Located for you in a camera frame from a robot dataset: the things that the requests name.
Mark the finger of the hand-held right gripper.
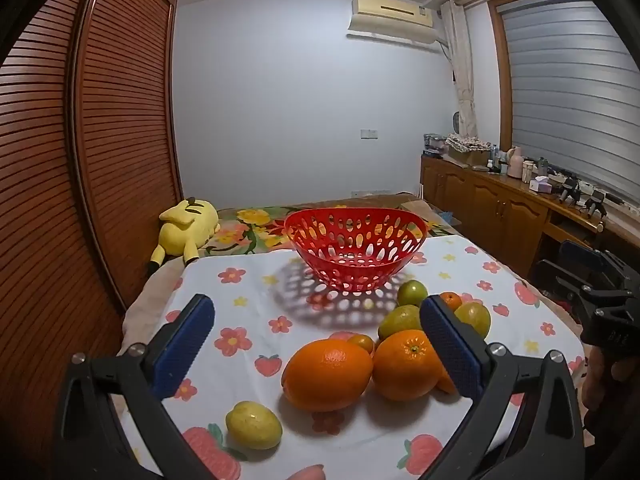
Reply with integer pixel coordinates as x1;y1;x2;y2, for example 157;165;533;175
559;240;631;291
532;259;601;322

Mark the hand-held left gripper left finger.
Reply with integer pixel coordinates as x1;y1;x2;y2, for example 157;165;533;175
52;293;226;480

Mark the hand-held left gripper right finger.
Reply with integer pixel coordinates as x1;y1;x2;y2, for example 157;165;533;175
419;294;586;480

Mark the large orange with green stem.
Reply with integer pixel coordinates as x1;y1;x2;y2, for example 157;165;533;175
372;329;446;402

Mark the green round fruit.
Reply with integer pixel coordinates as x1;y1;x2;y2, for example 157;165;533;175
454;301;492;339
396;280;429;307
377;304;423;341

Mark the large oblong orange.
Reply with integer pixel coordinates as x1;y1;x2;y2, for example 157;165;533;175
281;339;375;413

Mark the red perforated plastic basket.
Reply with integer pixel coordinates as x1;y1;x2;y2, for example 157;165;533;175
284;207;428;295

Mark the person's right hand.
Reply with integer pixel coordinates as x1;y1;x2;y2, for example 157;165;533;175
582;347;612;443

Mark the medium orange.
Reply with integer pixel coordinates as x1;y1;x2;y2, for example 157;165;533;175
435;367;458;395

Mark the white flower-print tablecloth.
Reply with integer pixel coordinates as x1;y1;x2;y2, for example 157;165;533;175
120;234;588;480

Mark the yellow-green lemon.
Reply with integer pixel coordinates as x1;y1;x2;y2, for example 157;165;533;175
225;401;283;451

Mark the pink kettle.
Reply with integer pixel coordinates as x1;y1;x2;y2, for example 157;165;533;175
506;146;525;179

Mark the wooden sideboard cabinet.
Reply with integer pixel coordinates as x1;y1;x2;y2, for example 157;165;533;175
420;154;640;281

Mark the yellow plush toy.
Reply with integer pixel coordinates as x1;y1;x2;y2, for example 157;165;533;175
147;197;221;276

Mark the floral bed blanket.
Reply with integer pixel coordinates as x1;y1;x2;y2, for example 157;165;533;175
200;195;456;256

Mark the cardboard box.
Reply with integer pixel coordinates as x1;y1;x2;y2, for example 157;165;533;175
446;145;493;168

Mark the patterned folded cloth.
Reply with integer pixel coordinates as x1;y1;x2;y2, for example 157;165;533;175
446;133;491;152

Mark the grey window blind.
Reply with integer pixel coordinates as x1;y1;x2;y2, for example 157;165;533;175
500;0;640;203

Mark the cream curtain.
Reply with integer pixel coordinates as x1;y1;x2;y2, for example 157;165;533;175
440;0;478;138

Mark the wooden louvered wardrobe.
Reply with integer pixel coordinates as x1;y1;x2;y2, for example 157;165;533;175
0;0;183;480

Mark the wooden window frame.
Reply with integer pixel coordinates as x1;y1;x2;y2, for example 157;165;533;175
487;0;586;148

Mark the beige wall air conditioner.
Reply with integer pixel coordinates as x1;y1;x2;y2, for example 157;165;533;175
346;0;438;51

